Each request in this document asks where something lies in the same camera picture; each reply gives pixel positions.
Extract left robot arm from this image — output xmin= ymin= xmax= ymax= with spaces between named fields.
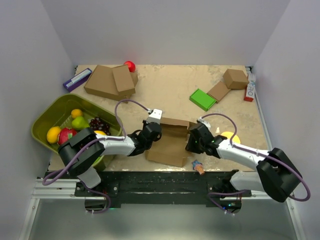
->
xmin=58 ymin=117 xmax=162 ymax=196

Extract purple toothpaste box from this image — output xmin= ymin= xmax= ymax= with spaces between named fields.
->
xmin=62 ymin=68 xmax=93 ymax=93

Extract brown cardboard box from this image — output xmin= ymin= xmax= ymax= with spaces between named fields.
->
xmin=145 ymin=117 xmax=195 ymax=168

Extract flat small brown box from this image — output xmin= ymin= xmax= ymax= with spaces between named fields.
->
xmin=207 ymin=81 xmax=231 ymax=102

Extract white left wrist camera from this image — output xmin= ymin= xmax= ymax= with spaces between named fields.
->
xmin=146 ymin=108 xmax=163 ymax=124

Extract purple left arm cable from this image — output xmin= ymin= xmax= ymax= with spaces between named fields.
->
xmin=41 ymin=99 xmax=153 ymax=215

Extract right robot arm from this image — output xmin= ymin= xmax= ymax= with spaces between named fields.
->
xmin=185 ymin=122 xmax=302 ymax=203

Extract small brown cube box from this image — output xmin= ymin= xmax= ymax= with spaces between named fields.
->
xmin=223 ymin=68 xmax=249 ymax=90

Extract orange round disc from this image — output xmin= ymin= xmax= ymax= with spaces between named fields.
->
xmin=215 ymin=127 xmax=241 ymax=144

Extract red white toothpaste box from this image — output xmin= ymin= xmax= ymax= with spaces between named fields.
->
xmin=243 ymin=73 xmax=256 ymax=102

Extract purple grapes bunch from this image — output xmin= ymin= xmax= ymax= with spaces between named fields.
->
xmin=89 ymin=116 xmax=111 ymax=136

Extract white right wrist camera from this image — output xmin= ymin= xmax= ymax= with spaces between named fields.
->
xmin=197 ymin=117 xmax=211 ymax=130

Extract yellow mango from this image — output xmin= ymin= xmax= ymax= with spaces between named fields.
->
xmin=94 ymin=130 xmax=107 ymax=136

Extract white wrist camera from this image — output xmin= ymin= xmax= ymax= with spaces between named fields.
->
xmin=197 ymin=117 xmax=211 ymax=130
xmin=146 ymin=108 xmax=163 ymax=124

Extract large flat brown box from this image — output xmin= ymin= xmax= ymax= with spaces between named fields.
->
xmin=84 ymin=65 xmax=138 ymax=101

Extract small orange fruit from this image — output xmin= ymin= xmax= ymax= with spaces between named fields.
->
xmin=71 ymin=109 xmax=83 ymax=119

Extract small colourful toy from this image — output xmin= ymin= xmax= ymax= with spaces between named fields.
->
xmin=191 ymin=160 xmax=205 ymax=175

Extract olive green plastic bin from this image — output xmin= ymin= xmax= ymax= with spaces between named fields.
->
xmin=31 ymin=93 xmax=122 ymax=155

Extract yellow lemon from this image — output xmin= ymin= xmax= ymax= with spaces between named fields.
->
xmin=46 ymin=126 xmax=61 ymax=144

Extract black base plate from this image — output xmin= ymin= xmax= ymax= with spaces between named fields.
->
xmin=75 ymin=170 xmax=236 ymax=208

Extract green paper box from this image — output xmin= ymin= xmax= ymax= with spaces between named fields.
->
xmin=189 ymin=88 xmax=217 ymax=112

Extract red dragon fruit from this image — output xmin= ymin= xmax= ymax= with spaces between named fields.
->
xmin=57 ymin=127 xmax=78 ymax=146

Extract medium brown box on top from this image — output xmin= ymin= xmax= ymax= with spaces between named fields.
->
xmin=112 ymin=65 xmax=136 ymax=96

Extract red apple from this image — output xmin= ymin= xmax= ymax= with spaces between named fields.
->
xmin=124 ymin=60 xmax=136 ymax=73

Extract green pear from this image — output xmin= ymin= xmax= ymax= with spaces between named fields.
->
xmin=71 ymin=116 xmax=90 ymax=131

